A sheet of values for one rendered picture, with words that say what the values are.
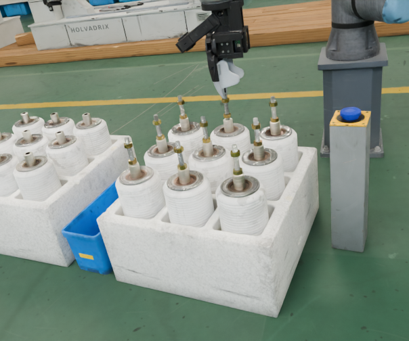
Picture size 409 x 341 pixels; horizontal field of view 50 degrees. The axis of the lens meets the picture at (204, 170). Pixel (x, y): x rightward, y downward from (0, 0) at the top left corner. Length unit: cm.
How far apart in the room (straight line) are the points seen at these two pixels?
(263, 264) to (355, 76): 70
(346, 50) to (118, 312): 91
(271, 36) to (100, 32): 120
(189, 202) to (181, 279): 18
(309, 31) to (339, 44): 143
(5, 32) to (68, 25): 91
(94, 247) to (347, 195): 58
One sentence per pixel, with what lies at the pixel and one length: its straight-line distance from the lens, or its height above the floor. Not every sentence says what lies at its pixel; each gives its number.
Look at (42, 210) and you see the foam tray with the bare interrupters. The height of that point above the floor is 18.
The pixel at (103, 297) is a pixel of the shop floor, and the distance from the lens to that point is 106.
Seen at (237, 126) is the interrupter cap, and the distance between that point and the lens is 108.
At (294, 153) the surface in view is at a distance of 103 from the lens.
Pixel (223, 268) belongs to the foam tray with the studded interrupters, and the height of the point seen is 11.
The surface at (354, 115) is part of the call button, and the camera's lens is 91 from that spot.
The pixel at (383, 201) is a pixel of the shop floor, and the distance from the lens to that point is 123.
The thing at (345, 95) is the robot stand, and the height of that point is 20.
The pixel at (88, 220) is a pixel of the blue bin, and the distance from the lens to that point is 116.
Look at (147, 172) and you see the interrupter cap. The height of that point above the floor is 25.
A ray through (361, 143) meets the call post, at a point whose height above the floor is 27.
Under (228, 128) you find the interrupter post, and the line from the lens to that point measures 106.
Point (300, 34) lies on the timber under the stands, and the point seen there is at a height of 5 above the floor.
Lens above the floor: 69
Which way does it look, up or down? 29 degrees down
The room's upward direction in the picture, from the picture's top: 10 degrees counter-clockwise
